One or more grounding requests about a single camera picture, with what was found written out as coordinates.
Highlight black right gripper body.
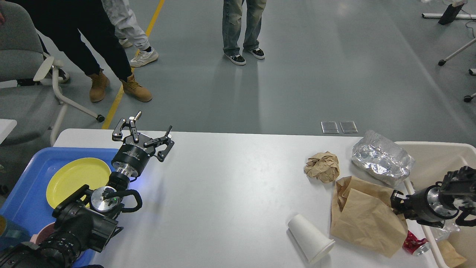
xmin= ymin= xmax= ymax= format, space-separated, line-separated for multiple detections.
xmin=407 ymin=185 xmax=459 ymax=228

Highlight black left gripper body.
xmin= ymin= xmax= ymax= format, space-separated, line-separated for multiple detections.
xmin=111 ymin=144 xmax=154 ymax=177

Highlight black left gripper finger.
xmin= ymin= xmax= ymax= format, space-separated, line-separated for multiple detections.
xmin=143 ymin=125 xmax=174 ymax=162
xmin=112 ymin=111 xmax=142 ymax=147

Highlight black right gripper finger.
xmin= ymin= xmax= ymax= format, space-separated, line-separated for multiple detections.
xmin=390 ymin=190 xmax=409 ymax=209
xmin=394 ymin=208 xmax=411 ymax=218

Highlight brown paper bag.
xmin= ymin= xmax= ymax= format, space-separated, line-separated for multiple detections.
xmin=330 ymin=176 xmax=408 ymax=258

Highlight foil wrap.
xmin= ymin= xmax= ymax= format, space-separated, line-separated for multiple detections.
xmin=351 ymin=130 xmax=415 ymax=188

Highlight yellow plate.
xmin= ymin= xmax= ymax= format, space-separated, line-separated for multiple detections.
xmin=46 ymin=157 xmax=111 ymax=209

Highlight pink mug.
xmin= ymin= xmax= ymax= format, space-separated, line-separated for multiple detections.
xmin=29 ymin=222 xmax=55 ymax=245

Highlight aluminium foil tray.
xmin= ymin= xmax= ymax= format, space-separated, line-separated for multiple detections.
xmin=430 ymin=220 xmax=461 ymax=242

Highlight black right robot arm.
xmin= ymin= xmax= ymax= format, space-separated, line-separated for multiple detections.
xmin=390 ymin=166 xmax=476 ymax=228

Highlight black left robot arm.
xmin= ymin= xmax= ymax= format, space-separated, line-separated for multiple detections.
xmin=1 ymin=111 xmax=174 ymax=268

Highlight red drink can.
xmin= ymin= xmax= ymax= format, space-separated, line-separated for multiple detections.
xmin=402 ymin=230 xmax=431 ymax=256

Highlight beige plastic bin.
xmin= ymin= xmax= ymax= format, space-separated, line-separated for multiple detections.
xmin=396 ymin=142 xmax=476 ymax=268

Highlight brown paper in bin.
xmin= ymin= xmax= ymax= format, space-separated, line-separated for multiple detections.
xmin=437 ymin=240 xmax=467 ymax=268

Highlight crumpled brown paper ball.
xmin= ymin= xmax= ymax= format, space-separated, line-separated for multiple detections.
xmin=304 ymin=151 xmax=340 ymax=184

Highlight lying white paper cup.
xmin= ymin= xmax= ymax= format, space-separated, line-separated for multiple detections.
xmin=287 ymin=214 xmax=335 ymax=265

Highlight grey office chair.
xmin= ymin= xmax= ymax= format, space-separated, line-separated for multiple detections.
xmin=0 ymin=1 xmax=105 ymax=146

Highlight metal floor socket plate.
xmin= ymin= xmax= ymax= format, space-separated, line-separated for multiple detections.
xmin=320 ymin=121 xmax=340 ymax=134

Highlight person grey sweatpants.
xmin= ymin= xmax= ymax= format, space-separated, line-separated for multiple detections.
xmin=102 ymin=0 xmax=159 ymax=68

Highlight blue plastic tray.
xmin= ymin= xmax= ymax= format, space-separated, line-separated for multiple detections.
xmin=0 ymin=147 xmax=121 ymax=268

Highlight person black trousers brown boots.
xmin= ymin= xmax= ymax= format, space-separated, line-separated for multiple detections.
xmin=7 ymin=0 xmax=153 ymax=103

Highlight person faded jeans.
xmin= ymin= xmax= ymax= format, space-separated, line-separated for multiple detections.
xmin=222 ymin=0 xmax=267 ymax=66

